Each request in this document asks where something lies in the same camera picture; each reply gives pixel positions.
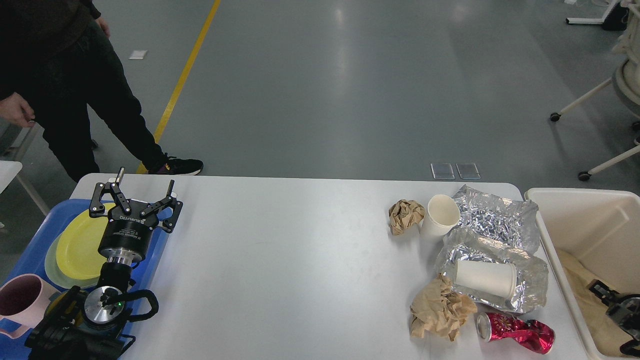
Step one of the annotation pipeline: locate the light green plate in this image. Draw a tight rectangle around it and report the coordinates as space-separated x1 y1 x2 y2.
45 235 99 289

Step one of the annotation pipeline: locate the pink mug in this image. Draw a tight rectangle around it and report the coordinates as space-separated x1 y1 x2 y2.
0 273 61 339

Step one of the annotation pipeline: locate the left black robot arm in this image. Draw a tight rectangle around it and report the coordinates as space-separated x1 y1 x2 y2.
25 168 183 360

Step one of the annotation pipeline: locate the beige plastic bin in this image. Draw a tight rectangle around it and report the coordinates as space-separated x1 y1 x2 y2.
525 187 640 360

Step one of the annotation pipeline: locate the blue plastic tray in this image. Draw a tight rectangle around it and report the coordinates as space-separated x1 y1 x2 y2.
0 199 169 360

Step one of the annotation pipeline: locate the white paper cup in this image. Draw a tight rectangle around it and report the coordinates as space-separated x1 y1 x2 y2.
420 194 461 239
454 260 517 299

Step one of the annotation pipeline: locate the right clear floor plate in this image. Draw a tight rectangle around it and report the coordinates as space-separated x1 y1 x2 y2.
455 162 482 180

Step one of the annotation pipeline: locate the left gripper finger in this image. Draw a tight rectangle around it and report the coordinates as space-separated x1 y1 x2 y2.
89 167 132 220
140 180 184 235

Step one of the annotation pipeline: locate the left clear floor plate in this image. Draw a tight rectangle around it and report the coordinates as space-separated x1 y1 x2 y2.
430 162 456 180

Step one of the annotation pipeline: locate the yellow plate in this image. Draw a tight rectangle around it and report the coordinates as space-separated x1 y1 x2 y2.
55 210 108 281

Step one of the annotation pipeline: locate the small crumpled brown paper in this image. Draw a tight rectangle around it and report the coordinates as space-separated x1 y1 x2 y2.
388 199 426 236

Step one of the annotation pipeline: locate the clear floor plate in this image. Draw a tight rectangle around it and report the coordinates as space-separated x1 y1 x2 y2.
430 162 456 180
455 162 482 180

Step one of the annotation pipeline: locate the large crumpled brown paper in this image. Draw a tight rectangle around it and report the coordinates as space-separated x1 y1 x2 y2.
410 273 478 342

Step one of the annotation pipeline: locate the brown paper bag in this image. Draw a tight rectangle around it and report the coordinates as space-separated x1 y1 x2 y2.
556 249 631 358

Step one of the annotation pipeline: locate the crushed red can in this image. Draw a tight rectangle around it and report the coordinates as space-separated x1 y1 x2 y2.
475 312 556 354

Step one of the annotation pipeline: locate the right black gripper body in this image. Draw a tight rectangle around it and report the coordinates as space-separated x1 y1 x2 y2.
605 294 640 341

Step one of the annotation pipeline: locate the teal mug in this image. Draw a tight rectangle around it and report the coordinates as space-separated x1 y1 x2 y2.
45 288 87 327

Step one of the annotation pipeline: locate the person in dark clothes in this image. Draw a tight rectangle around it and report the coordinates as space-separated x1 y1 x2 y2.
0 0 204 182

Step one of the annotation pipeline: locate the white side table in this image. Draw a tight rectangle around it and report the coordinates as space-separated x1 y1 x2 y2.
0 160 50 217

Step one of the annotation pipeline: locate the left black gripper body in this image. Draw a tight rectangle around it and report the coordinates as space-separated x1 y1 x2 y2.
98 215 158 263

